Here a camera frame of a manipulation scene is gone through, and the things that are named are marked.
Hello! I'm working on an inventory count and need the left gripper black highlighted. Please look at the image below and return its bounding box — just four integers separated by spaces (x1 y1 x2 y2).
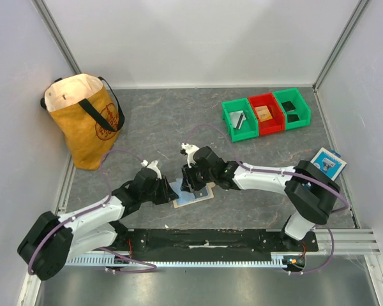
140 175 178 205

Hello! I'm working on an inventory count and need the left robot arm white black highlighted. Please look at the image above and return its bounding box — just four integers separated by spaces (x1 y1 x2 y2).
17 168 178 281

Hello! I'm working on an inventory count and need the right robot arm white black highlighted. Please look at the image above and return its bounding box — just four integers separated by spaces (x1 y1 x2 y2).
181 143 340 251

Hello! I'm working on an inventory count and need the silver card in bin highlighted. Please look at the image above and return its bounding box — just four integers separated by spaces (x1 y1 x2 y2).
229 111 242 129

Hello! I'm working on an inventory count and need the orange card in bin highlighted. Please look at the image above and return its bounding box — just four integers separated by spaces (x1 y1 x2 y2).
257 112 273 122

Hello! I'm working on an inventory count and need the black card lower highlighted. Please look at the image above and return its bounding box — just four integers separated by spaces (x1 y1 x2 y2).
287 114 300 123

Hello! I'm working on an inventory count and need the black card upper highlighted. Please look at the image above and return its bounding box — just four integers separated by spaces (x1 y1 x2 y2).
282 101 296 113

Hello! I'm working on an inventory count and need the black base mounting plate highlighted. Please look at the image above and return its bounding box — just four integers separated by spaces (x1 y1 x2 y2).
109 229 319 261

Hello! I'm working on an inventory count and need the left green plastic bin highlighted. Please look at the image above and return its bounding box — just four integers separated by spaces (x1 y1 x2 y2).
222 98 259 142

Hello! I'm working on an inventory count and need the green plastic bin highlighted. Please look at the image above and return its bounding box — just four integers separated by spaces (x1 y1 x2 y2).
222 98 259 142
273 88 312 130

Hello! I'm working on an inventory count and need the red plastic bin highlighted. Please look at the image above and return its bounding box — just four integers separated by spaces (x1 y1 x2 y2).
248 93 285 136

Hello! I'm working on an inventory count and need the yellow paper tote bag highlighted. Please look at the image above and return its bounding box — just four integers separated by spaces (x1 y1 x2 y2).
40 73 125 170

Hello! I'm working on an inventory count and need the right green plastic bin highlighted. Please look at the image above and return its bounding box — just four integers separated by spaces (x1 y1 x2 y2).
273 88 312 130

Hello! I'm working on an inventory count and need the blue razor package box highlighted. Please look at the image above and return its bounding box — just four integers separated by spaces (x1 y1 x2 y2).
311 148 347 181

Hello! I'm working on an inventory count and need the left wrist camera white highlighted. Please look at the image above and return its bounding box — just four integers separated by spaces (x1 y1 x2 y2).
140 159 162 179

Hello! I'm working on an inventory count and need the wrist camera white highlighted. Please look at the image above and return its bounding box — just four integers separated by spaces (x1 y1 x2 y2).
181 143 200 168
140 159 162 179

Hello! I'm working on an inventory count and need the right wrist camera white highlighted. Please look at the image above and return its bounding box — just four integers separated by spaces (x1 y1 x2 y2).
181 143 200 168

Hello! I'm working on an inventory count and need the slotted cable duct rail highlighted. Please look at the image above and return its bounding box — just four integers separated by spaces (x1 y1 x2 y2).
65 252 287 268

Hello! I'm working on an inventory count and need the aluminium frame profile rail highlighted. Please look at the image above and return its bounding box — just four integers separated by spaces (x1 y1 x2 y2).
56 228 381 256

